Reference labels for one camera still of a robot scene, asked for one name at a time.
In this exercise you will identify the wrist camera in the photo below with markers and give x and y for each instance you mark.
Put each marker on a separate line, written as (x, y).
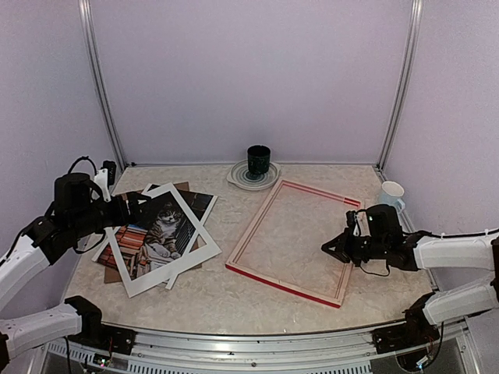
(105, 178)
(353, 218)

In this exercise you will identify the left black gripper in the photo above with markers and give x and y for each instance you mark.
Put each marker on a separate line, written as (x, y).
(122, 218)

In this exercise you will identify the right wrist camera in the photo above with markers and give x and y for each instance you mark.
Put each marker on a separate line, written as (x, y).
(353, 218)

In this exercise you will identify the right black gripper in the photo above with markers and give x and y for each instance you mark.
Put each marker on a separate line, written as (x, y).
(342, 251)

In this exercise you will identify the right aluminium corner post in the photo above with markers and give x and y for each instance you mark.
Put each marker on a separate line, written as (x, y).
(403, 84)

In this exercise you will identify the brown cardboard backing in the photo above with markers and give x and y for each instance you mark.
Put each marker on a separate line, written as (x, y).
(113, 274)

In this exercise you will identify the red wooden picture frame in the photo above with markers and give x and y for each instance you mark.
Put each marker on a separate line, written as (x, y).
(281, 246)

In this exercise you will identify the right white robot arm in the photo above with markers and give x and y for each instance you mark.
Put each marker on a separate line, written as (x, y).
(421, 250)

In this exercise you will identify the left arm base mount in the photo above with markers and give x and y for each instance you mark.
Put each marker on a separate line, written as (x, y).
(112, 339)

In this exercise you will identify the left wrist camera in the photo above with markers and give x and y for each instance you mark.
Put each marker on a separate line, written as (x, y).
(105, 178)

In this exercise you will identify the light blue mug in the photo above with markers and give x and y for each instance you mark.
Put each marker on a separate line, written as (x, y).
(392, 194)

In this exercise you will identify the cat photo print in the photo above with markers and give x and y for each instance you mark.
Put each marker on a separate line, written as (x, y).
(156, 237)

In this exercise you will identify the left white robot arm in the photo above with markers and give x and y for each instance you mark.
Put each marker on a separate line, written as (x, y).
(29, 255)

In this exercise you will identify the aluminium front rail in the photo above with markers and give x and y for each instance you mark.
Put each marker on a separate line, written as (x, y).
(155, 351)

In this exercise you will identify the left aluminium corner post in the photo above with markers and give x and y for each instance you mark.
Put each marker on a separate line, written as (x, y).
(89, 35)

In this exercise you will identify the white photo mat board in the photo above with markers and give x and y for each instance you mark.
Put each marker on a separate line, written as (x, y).
(124, 250)

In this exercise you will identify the aluminium corner post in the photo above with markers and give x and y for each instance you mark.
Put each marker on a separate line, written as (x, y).
(403, 84)
(89, 35)

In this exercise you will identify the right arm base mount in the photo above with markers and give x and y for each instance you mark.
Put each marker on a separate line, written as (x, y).
(417, 333)

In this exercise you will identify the dark green cup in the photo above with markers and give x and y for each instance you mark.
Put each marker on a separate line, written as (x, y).
(258, 159)

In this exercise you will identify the white striped ceramic plate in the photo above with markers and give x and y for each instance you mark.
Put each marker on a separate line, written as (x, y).
(239, 176)

